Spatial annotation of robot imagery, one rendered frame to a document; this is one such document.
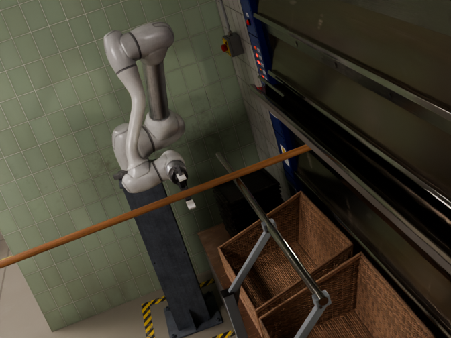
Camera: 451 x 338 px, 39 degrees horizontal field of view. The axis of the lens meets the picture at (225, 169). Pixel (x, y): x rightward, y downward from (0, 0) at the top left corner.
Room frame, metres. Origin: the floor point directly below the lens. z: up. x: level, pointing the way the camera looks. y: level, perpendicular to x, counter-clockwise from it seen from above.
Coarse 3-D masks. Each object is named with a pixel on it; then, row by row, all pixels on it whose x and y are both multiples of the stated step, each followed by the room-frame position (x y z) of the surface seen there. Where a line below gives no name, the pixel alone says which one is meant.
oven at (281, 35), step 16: (256, 0) 2.76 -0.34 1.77; (272, 32) 2.64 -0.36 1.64; (272, 48) 2.71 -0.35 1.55; (304, 48) 2.28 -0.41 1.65; (336, 64) 1.99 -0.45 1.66; (368, 80) 1.76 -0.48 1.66; (384, 96) 1.68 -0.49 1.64; (400, 96) 1.58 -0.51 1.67; (416, 112) 1.50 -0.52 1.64; (432, 112) 1.42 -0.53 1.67; (288, 128) 2.77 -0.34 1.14; (448, 128) 1.35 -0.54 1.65; (304, 144) 2.57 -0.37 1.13; (320, 160) 2.40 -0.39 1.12; (336, 176) 2.24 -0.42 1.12; (304, 192) 2.77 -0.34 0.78
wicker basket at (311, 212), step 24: (288, 216) 2.65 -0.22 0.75; (312, 216) 2.53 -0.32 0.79; (240, 240) 2.61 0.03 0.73; (312, 240) 2.51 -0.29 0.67; (240, 264) 2.61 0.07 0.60; (264, 264) 2.56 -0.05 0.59; (288, 264) 2.50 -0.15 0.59; (312, 264) 2.45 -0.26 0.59; (336, 264) 2.27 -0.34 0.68; (240, 288) 2.25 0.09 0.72; (264, 288) 2.38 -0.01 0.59; (288, 288) 2.09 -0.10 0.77; (264, 312) 2.07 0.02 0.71
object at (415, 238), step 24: (288, 96) 2.51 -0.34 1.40; (312, 120) 2.19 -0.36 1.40; (312, 144) 1.96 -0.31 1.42; (336, 144) 1.93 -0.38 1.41; (360, 144) 1.90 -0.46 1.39; (336, 168) 1.77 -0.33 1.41; (360, 168) 1.72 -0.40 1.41; (384, 168) 1.70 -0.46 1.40; (360, 192) 1.60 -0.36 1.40; (384, 192) 1.54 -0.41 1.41; (408, 192) 1.52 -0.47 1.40; (432, 216) 1.38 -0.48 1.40
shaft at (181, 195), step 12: (276, 156) 2.39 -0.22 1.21; (288, 156) 2.38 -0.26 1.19; (252, 168) 2.36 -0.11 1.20; (216, 180) 2.34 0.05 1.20; (228, 180) 2.35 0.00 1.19; (180, 192) 2.33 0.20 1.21; (192, 192) 2.32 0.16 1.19; (156, 204) 2.31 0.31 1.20; (168, 204) 2.32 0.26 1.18; (120, 216) 2.29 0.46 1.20; (132, 216) 2.29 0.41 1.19; (96, 228) 2.27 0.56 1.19; (60, 240) 2.26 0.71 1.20; (72, 240) 2.26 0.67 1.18; (24, 252) 2.24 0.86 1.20; (36, 252) 2.24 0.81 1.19; (0, 264) 2.22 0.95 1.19
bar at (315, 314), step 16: (224, 160) 2.57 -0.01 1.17; (256, 208) 2.08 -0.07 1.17; (272, 224) 1.94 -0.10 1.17; (256, 256) 1.95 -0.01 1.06; (288, 256) 1.73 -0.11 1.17; (240, 272) 1.95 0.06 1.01; (304, 272) 1.62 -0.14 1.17; (320, 288) 1.53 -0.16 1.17; (320, 304) 1.48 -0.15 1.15; (240, 320) 1.92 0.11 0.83; (240, 336) 1.92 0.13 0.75; (304, 336) 1.47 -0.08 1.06
